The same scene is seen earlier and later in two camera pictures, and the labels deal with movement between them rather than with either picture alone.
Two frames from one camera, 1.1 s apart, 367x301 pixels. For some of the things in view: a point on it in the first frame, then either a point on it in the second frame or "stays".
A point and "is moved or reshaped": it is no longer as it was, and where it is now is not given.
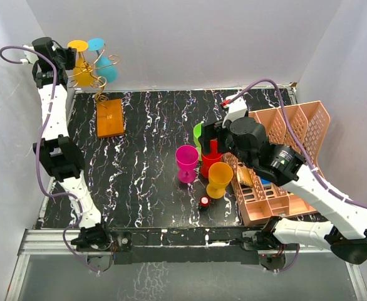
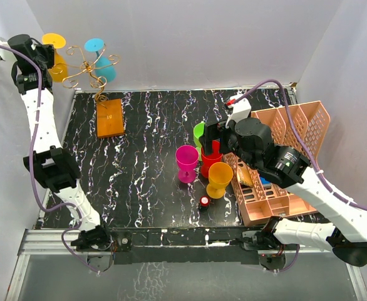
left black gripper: [70, 54] → [49, 49]
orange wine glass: [83, 75] is moved or reshaped
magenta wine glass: [186, 157] stays
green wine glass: [197, 133] stays
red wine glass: [209, 158] stays
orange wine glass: [220, 174] stays
